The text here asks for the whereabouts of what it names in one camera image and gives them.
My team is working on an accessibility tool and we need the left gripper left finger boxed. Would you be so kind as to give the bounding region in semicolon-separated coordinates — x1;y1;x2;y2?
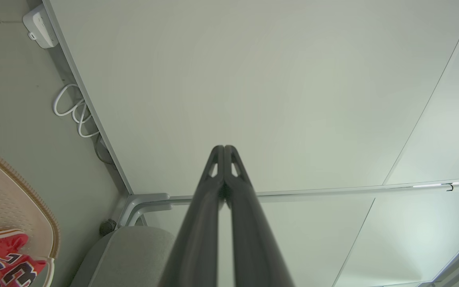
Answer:
159;145;225;287

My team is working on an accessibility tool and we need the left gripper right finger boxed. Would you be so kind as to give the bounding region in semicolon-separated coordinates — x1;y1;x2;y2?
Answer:
224;145;296;287

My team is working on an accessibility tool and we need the grey fabric surface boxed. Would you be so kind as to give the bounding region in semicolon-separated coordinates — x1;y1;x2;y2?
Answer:
69;226;177;287

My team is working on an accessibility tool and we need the black caster wheel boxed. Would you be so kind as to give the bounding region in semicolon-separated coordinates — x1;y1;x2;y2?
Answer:
99;219;117;236

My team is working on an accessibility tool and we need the cream perforated laundry basket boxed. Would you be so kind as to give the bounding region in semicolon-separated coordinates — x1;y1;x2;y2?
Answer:
0;146;61;287

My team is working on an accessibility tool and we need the white power strip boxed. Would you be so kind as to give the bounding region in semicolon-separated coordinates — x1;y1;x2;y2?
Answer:
23;4;59;49

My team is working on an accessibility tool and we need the grey metal partition frame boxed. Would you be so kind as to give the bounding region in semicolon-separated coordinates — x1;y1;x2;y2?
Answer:
40;0;459;230

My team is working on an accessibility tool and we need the white coiled cable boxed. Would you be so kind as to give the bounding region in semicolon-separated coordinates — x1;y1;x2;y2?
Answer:
53;83;101;138

